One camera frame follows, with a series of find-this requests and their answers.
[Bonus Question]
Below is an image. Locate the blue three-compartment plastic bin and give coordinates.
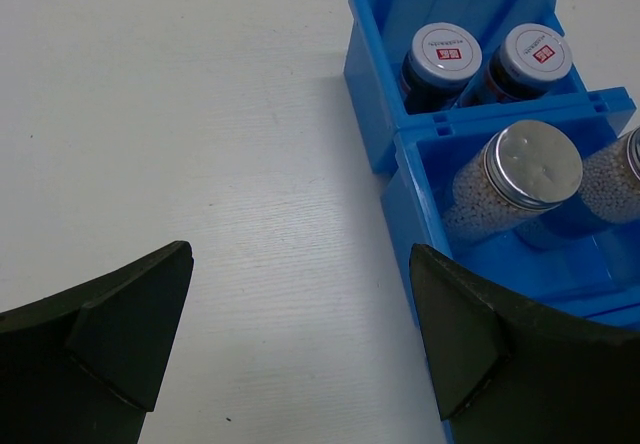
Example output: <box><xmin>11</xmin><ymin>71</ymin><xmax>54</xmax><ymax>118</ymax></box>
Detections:
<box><xmin>342</xmin><ymin>0</ymin><xmax>640</xmax><ymax>444</ymax></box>

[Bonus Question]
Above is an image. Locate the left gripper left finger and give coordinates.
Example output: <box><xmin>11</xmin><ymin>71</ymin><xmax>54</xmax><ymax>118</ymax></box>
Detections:
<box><xmin>1</xmin><ymin>241</ymin><xmax>194</xmax><ymax>443</ymax></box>

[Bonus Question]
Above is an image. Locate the dark spice jar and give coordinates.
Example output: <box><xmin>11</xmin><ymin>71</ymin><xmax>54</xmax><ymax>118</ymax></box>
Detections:
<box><xmin>399</xmin><ymin>22</ymin><xmax>483</xmax><ymax>115</ymax></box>
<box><xmin>470</xmin><ymin>23</ymin><xmax>573</xmax><ymax>105</ymax></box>

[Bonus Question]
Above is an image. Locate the blue-white shaker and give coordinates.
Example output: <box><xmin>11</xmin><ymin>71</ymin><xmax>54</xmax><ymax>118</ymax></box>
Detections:
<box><xmin>442</xmin><ymin>120</ymin><xmax>583</xmax><ymax>249</ymax></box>
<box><xmin>579</xmin><ymin>128</ymin><xmax>639</xmax><ymax>224</ymax></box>

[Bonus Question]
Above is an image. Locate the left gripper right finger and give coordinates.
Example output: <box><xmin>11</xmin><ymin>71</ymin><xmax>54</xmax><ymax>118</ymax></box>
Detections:
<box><xmin>409</xmin><ymin>244</ymin><xmax>639</xmax><ymax>443</ymax></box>

